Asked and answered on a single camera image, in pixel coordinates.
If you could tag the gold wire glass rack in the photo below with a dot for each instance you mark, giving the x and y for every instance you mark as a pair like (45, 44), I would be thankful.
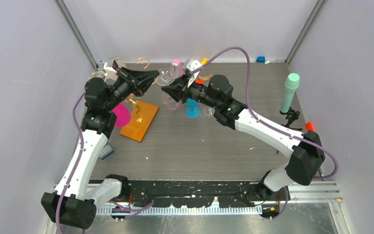
(132, 99)

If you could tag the clear wine glass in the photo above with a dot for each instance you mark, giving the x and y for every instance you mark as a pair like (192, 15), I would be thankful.
(120, 62)
(166, 77)
(97, 74)
(209, 111)

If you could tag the orange red block by wall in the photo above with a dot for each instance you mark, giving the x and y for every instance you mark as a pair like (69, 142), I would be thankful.
(309, 126)

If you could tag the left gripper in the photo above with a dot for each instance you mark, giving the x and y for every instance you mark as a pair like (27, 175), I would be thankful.
(138, 81)

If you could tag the yellow curved block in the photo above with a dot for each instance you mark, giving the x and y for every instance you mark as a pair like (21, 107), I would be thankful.
(204, 61)

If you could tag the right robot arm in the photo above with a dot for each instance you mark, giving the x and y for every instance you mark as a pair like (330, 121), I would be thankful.
(302, 149)

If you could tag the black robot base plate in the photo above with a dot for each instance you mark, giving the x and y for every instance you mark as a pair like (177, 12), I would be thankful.
(197, 194)

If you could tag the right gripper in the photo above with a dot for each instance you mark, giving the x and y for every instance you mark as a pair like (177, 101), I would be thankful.
(179, 90)

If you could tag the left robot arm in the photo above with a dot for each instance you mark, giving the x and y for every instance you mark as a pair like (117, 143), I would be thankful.
(70, 203)

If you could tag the pink plastic wine glass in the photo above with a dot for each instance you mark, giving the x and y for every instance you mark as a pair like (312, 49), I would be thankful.
(123, 116)

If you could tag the orange wooden rack base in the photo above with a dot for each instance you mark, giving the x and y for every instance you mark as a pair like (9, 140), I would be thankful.
(142, 117)

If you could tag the green blue toy bricks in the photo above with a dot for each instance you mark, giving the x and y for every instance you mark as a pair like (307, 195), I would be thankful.
(106, 151)

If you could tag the blue block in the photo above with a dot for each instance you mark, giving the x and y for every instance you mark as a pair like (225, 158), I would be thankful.
(261, 59)

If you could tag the pink metronome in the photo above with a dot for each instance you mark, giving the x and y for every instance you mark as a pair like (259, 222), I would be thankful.
(177, 63)

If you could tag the blue plastic wine glass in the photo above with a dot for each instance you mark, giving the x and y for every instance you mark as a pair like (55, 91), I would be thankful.
(192, 109)

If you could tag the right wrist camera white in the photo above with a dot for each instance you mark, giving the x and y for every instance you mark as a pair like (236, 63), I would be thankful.
(189, 66)

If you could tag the tan arch block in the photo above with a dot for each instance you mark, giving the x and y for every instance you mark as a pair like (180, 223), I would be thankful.
(205, 78)

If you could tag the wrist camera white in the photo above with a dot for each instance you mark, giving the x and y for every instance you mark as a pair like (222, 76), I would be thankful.
(110, 71)
(189, 66)

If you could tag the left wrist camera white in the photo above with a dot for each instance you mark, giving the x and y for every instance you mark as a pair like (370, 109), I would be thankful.
(110, 71)

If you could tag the mint green microphone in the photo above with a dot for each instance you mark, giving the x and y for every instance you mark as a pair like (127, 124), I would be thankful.
(291, 85)

